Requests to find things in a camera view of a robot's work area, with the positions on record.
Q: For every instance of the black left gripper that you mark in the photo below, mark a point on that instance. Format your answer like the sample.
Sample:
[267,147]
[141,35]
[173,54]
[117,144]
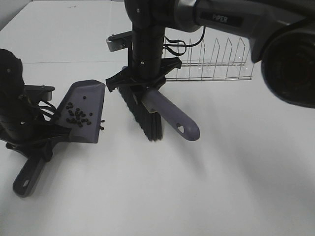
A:
[29,127]

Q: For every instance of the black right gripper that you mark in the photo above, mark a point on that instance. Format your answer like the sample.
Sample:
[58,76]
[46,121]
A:
[147,65]

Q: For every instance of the purple hand brush black bristles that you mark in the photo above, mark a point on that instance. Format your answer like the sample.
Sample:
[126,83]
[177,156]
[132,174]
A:
[152,108]

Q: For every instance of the pile of coffee beans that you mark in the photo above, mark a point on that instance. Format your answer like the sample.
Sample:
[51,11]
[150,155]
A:
[82,112]

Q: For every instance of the purple plastic dustpan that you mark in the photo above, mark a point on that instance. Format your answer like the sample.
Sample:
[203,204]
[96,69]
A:
[27,177]

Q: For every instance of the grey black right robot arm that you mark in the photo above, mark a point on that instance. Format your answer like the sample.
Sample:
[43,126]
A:
[281,35]

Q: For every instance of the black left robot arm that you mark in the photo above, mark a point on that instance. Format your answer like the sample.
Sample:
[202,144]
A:
[11,70]

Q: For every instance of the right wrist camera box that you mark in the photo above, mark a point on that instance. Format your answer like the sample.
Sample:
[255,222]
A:
[119,41]

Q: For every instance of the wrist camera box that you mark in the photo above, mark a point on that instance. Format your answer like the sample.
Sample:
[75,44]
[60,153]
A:
[39,93]
[119,41]

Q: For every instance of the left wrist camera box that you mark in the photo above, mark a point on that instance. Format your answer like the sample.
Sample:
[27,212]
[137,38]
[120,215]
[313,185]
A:
[39,93]

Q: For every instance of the chrome wire dish rack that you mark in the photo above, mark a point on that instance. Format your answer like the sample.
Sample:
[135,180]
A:
[228,60]

